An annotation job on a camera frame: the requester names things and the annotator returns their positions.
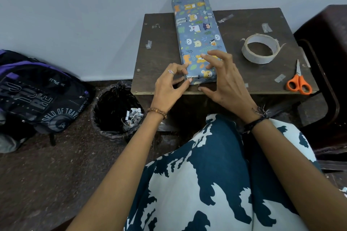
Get black thread bracelet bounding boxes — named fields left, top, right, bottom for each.
left=243, top=105, right=270, bottom=134

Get person's left forearm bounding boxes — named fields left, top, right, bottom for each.
left=65, top=112, right=166, bottom=231

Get crumpled paper scraps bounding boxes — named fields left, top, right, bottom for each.
left=122, top=108, right=144, bottom=128

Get teal white patterned trousers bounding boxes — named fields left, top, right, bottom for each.
left=124, top=114, right=347, bottom=231

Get clear tape roll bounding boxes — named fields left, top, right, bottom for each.
left=240, top=33, right=287, bottom=65

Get person's left hand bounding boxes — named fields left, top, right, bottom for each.
left=150, top=62, right=193, bottom=118

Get small dark wooden table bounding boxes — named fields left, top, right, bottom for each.
left=130, top=8, right=320, bottom=134

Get brown beaded bracelet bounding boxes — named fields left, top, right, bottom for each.
left=147, top=107, right=168, bottom=119

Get person's right hand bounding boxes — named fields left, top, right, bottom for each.
left=198, top=49, right=262, bottom=125

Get crumpled clear tape piece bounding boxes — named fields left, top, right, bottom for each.
left=218, top=13, right=235, bottom=24

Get black lined trash bin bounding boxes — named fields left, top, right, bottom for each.
left=90, top=81, right=146, bottom=142

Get orange handled scissors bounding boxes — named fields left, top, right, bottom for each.
left=286, top=59, right=313, bottom=95

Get black purple backpack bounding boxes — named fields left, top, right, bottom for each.
left=0, top=49, right=91, bottom=154

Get brown plastic stool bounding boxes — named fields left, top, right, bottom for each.
left=294, top=5, right=347, bottom=172

